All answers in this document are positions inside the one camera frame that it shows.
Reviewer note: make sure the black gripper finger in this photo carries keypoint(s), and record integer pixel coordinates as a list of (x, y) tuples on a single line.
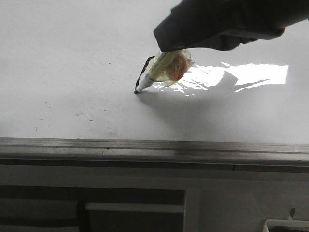
[(225, 24)]

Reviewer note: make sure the white marker with yellowed tape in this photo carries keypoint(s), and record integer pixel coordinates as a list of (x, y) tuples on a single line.
[(165, 67)]

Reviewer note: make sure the white bin with dark contents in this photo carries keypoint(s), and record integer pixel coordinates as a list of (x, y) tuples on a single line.
[(271, 225)]

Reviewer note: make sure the white whiteboard with aluminium frame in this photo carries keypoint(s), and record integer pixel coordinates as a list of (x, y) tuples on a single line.
[(67, 74)]

